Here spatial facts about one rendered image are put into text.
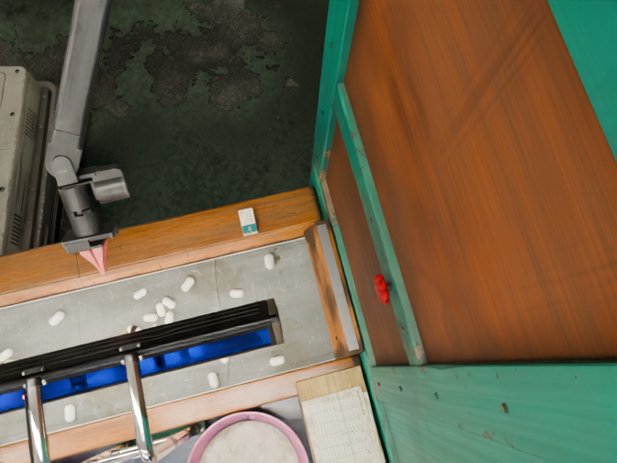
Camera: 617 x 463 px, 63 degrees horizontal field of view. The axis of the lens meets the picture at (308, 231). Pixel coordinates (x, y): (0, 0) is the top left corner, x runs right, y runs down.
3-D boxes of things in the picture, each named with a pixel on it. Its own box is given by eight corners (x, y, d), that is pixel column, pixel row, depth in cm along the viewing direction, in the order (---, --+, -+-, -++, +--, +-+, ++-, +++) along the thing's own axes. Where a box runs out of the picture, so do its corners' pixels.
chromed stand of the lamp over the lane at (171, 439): (111, 370, 120) (12, 371, 77) (194, 349, 122) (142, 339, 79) (123, 453, 115) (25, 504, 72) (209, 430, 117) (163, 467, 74)
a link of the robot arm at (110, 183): (53, 147, 100) (48, 158, 92) (113, 134, 102) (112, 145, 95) (73, 202, 105) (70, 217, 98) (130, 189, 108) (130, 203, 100)
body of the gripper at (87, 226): (115, 241, 102) (103, 207, 99) (62, 251, 101) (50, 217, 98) (119, 228, 108) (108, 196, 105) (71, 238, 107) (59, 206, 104)
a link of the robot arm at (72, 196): (57, 178, 101) (53, 186, 96) (93, 170, 102) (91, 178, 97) (69, 209, 104) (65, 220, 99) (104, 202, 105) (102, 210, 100)
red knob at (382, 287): (369, 278, 73) (375, 273, 69) (384, 275, 73) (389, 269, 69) (377, 307, 72) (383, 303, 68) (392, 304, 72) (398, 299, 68)
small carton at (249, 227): (238, 212, 122) (238, 210, 120) (252, 209, 122) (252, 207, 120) (243, 236, 121) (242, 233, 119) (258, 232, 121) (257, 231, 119)
